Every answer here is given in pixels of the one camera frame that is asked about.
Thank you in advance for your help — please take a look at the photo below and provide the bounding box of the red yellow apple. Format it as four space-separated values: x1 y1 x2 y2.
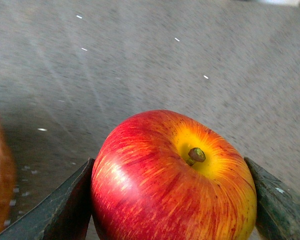
90 110 257 240

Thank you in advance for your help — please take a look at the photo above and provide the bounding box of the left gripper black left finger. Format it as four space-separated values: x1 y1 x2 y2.
0 158 95 240

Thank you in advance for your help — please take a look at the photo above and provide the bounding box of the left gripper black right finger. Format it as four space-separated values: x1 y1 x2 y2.
244 157 300 240

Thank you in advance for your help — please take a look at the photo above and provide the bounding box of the left brown wicker basket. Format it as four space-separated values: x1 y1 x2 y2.
0 103 18 238

